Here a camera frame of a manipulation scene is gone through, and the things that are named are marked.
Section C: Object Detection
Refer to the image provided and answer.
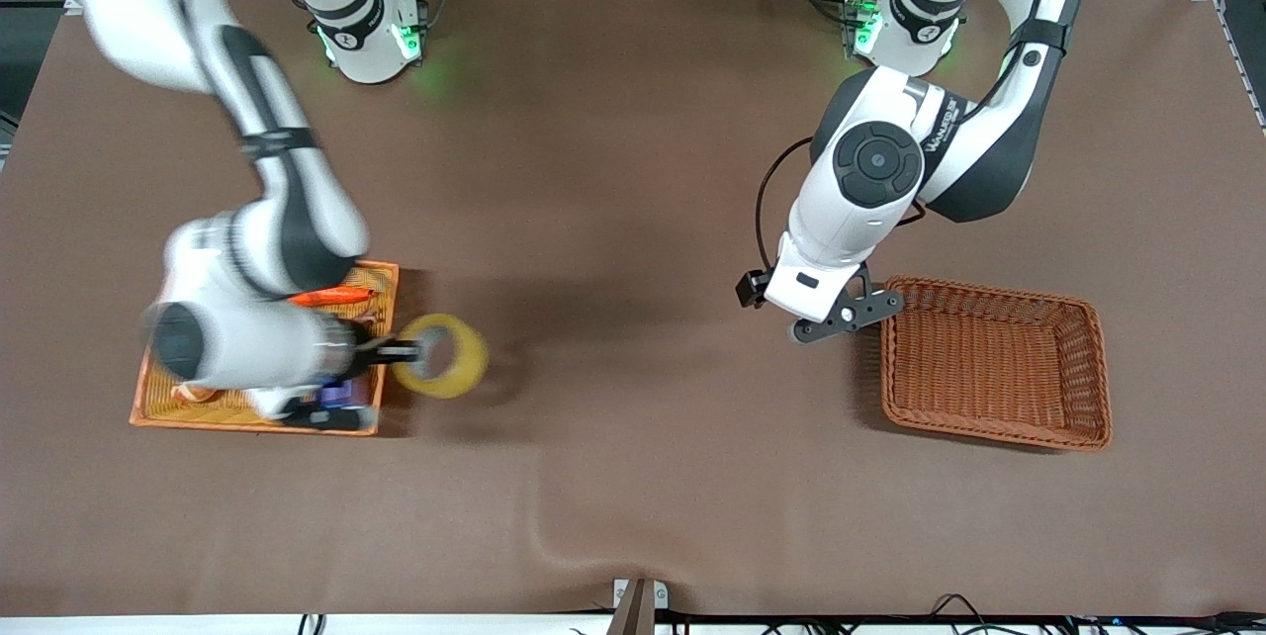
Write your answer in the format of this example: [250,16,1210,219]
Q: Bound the yellow tape roll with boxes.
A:
[393,313,491,401]

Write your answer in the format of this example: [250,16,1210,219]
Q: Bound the purple cube block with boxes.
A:
[315,379,375,410]

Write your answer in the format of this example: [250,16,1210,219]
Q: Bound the orange toy carrot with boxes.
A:
[287,287,378,309]

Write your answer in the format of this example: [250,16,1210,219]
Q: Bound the brown wicker basket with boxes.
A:
[880,276,1114,453]

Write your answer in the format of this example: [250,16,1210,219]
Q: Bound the yellow woven tray orange rim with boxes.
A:
[130,259,400,436]

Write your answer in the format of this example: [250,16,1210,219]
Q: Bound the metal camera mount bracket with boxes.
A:
[612,578,670,635]

